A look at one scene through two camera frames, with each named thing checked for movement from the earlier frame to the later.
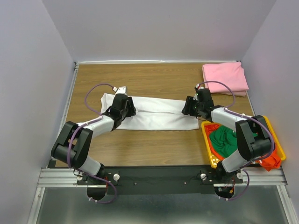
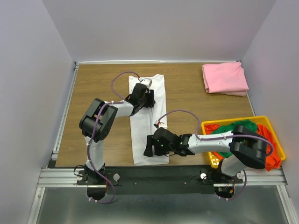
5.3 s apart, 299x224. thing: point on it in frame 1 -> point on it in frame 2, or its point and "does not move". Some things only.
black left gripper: (132, 111) -> (152, 101)
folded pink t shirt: (231, 74) does not move
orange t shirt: (272, 161) does not move
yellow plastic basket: (216, 162) does not move
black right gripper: (189, 101) -> (151, 141)
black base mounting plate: (159, 179) does not move
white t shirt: (153, 113) -> (142, 122)
